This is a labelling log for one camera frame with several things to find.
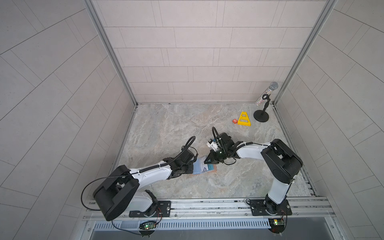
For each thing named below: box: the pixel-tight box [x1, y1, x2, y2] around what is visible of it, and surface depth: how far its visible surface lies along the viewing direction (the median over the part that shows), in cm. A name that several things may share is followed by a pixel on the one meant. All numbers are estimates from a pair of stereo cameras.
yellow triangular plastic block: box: [237, 111, 251, 127], surface depth 109 cm
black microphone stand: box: [253, 94, 271, 123], surface depth 110 cm
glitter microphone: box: [255, 81, 279, 107], surface depth 92 cm
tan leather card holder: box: [193, 156, 217, 175], surface depth 84 cm
